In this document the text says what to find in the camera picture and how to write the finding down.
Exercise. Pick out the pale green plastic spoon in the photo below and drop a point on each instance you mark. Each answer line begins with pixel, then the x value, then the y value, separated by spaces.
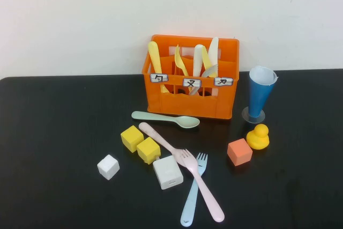
pixel 187 121

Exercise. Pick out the light blue plastic fork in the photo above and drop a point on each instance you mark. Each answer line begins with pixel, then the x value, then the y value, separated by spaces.
pixel 189 205

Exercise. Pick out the orange plastic cutlery crate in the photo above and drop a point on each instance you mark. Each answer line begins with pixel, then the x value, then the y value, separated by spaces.
pixel 187 105

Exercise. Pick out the white paper label sticker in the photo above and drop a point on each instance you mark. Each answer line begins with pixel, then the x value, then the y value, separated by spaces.
pixel 192 82
pixel 159 78
pixel 223 81

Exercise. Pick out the white plastic knife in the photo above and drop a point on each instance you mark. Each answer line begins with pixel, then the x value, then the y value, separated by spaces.
pixel 213 49

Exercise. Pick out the white usb charger block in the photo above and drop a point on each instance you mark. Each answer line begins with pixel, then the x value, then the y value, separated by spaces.
pixel 168 172

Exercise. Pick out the orange foam cube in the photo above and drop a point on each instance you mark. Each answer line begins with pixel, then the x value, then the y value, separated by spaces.
pixel 239 152

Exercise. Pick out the yellow plastic fork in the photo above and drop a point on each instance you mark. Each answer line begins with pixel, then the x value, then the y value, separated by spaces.
pixel 179 61

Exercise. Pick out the pink plastic fork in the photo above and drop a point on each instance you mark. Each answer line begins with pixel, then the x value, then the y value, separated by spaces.
pixel 206 194

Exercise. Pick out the yellow foam cube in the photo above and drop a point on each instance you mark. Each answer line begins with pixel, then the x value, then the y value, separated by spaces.
pixel 148 150
pixel 131 137

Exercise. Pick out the clear round plastic base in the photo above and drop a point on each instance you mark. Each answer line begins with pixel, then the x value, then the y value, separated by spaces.
pixel 245 115

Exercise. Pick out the white foam cube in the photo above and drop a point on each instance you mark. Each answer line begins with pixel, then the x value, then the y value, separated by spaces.
pixel 108 167

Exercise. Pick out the yellow plastic spoon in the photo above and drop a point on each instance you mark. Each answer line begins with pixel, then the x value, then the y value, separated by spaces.
pixel 155 57

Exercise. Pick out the blue paper cone cup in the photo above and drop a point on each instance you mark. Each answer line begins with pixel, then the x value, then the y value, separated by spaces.
pixel 261 95

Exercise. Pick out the yellow rubber duck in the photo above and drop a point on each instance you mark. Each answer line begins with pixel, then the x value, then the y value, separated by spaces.
pixel 257 137

